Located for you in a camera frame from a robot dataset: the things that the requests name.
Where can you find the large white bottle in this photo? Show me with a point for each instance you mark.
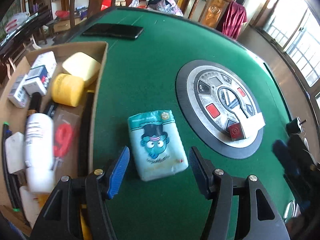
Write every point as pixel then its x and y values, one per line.
pixel 38 152

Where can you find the teal cartoon tissue pack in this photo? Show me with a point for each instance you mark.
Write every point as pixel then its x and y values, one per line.
pixel 157 150

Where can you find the black marker gold band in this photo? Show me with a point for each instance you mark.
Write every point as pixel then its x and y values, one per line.
pixel 34 102

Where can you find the black motor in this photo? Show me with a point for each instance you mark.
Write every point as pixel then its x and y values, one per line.
pixel 295 126

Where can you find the black smartphone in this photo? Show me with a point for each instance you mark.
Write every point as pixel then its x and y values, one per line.
pixel 112 31

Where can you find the carved wooden chair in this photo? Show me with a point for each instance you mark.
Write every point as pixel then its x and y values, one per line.
pixel 212 10

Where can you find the yellow round jar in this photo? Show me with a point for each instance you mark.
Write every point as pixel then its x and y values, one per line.
pixel 67 90

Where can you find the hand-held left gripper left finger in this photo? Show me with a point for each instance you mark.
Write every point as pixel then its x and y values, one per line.
pixel 118 172

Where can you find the black glossy table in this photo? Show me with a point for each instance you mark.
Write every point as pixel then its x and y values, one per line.
pixel 22 35

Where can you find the black pen white print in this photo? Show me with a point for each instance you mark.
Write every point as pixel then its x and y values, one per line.
pixel 50 111

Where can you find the dark box barcode label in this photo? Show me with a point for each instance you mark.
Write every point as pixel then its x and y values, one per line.
pixel 35 80

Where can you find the window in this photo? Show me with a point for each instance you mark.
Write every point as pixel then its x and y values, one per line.
pixel 297 37

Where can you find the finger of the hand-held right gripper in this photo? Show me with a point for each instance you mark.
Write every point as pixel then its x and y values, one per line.
pixel 285 157

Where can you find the round table control panel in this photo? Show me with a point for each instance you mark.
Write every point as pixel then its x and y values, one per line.
pixel 200 120

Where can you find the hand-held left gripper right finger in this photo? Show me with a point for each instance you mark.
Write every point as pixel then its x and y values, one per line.
pixel 200 172

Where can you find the white box pink label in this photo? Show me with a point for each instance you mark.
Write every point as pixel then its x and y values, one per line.
pixel 17 92

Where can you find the red plastic bag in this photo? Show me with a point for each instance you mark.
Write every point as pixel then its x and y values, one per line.
pixel 62 14

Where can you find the red number candle pack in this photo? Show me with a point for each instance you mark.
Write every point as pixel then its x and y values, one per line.
pixel 65 140

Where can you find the white box dark red end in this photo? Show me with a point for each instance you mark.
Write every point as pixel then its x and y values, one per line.
pixel 252 125

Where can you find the white pouch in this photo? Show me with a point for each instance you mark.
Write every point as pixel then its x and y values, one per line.
pixel 45 62

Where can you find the dark red cloth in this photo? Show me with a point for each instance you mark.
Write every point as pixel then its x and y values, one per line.
pixel 233 20

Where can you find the pale yellow soap block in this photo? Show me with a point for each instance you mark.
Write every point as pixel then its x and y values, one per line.
pixel 80 67

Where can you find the pile of bags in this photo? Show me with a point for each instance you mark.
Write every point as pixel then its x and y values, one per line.
pixel 162 5

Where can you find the brown cardboard box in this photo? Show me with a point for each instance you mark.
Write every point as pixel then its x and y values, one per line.
pixel 98 62

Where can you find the white plastic bag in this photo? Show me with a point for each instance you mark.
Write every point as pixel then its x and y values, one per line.
pixel 16 21

